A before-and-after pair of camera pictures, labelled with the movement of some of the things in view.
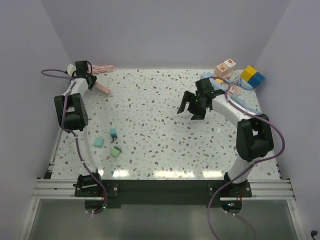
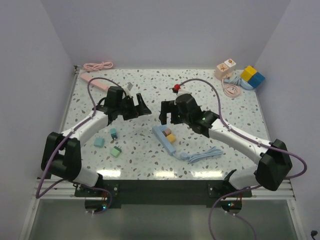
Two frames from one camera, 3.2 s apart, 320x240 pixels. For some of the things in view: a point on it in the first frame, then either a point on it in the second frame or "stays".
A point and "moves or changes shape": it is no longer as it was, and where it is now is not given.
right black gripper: [198, 115] → [167, 107]
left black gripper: [93, 78] → [136, 111]
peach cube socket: [224, 68] stays
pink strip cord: [98, 69] moves or changes shape
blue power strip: [216, 85] → [158, 130]
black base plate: [99, 193] stays
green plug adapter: [116, 151] stays
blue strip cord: [244, 85] → [207, 153]
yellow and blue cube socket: [250, 75] stays
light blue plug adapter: [98, 141] stays
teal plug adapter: [113, 133] stays
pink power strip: [103, 88] stays
